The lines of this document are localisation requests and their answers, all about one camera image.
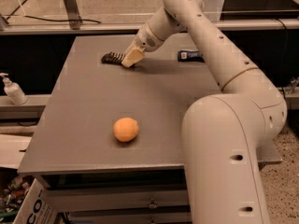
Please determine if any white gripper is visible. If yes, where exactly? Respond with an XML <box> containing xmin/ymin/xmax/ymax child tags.
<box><xmin>121</xmin><ymin>26</ymin><xmax>163</xmax><ymax>67</ymax></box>

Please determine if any black chocolate rxbar wrapper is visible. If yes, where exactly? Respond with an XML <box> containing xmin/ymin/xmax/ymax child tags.
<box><xmin>101</xmin><ymin>52</ymin><xmax>125</xmax><ymax>64</ymax></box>

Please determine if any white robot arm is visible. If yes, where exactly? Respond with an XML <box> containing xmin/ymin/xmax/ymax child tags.
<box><xmin>122</xmin><ymin>0</ymin><xmax>287</xmax><ymax>224</ymax></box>

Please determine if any blue blueberry rxbar wrapper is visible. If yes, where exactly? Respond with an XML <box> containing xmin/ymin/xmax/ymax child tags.
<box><xmin>178</xmin><ymin>50</ymin><xmax>204</xmax><ymax>63</ymax></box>

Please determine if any orange fruit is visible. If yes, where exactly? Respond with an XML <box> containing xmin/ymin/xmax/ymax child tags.
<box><xmin>113</xmin><ymin>118</ymin><xmax>139</xmax><ymax>142</ymax></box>

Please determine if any grey drawer cabinet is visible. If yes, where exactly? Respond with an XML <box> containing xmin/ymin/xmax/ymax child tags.
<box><xmin>17</xmin><ymin>32</ymin><xmax>283</xmax><ymax>224</ymax></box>

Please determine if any white pump dispenser bottle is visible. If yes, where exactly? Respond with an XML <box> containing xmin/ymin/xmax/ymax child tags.
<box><xmin>0</xmin><ymin>73</ymin><xmax>27</xmax><ymax>105</ymax></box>

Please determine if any white cardboard box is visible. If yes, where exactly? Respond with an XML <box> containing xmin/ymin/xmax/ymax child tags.
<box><xmin>13</xmin><ymin>179</ymin><xmax>57</xmax><ymax>224</ymax></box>

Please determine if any metal railing frame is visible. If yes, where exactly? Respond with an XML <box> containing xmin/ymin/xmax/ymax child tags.
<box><xmin>0</xmin><ymin>0</ymin><xmax>299</xmax><ymax>35</ymax></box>

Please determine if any black cable behind table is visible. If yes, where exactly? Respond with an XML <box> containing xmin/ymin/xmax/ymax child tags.
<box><xmin>5</xmin><ymin>0</ymin><xmax>102</xmax><ymax>25</ymax></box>

